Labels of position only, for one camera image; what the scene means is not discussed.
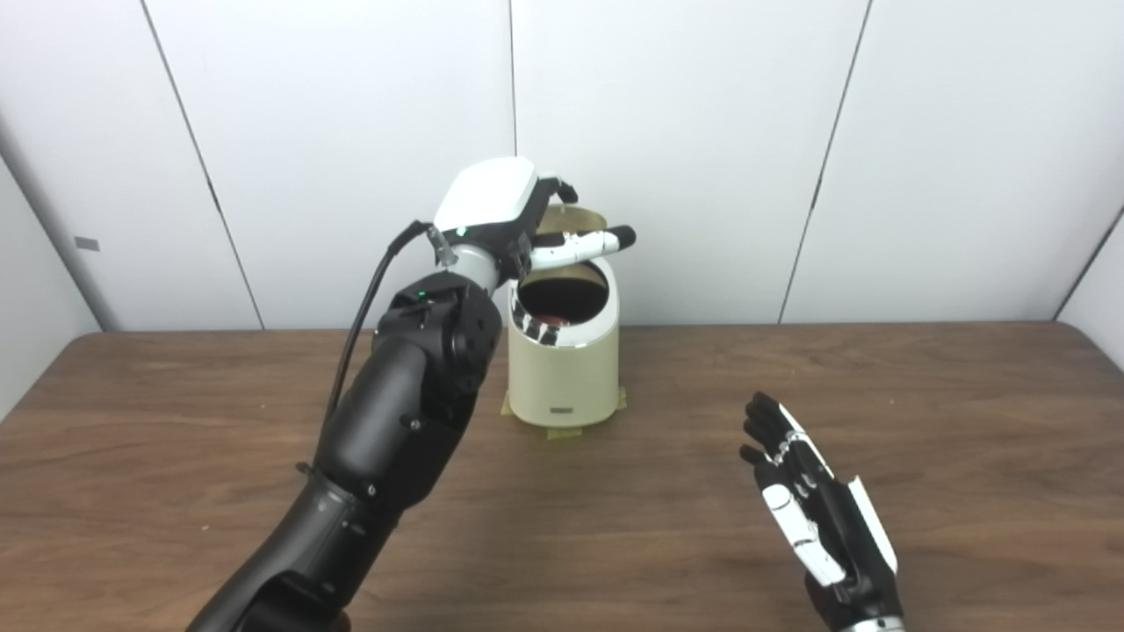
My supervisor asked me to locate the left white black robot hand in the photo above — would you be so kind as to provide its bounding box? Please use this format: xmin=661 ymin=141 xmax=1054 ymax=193
xmin=433 ymin=156 xmax=637 ymax=282

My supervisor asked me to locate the cream round bin lid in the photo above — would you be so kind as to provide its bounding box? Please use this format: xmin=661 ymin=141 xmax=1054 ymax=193
xmin=536 ymin=204 xmax=607 ymax=238

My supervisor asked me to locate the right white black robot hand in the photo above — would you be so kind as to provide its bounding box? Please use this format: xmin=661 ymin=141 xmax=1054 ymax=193
xmin=739 ymin=391 xmax=905 ymax=631

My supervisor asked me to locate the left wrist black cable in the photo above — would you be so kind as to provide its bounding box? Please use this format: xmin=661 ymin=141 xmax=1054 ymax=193
xmin=321 ymin=219 xmax=458 ymax=431

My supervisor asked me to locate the cream-colored bin body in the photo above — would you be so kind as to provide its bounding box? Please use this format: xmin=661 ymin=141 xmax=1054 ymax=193
xmin=508 ymin=255 xmax=621 ymax=429

